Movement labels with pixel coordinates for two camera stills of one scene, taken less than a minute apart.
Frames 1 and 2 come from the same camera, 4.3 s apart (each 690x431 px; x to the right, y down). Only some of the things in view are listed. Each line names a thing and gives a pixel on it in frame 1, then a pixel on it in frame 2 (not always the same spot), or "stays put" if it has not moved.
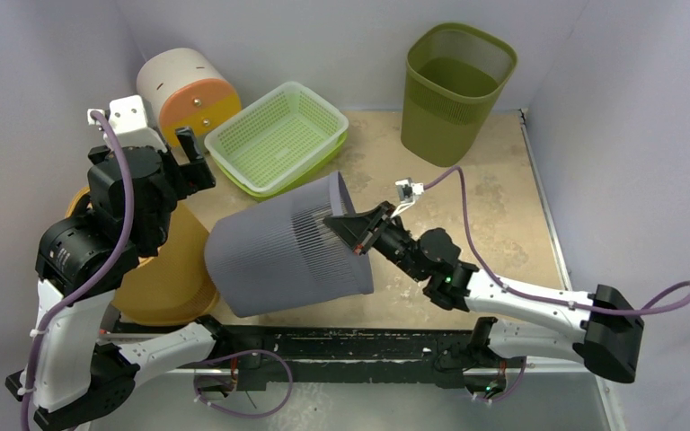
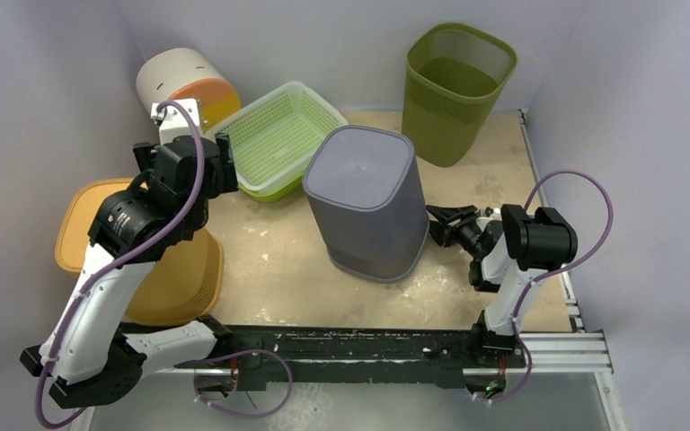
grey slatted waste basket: (278, 252) → (364, 186)
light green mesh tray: (278, 139) stays put
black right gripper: (375, 228) → (455, 224)
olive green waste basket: (454, 73) stays put
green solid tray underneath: (286, 188) stays put
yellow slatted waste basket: (173, 287) stays put
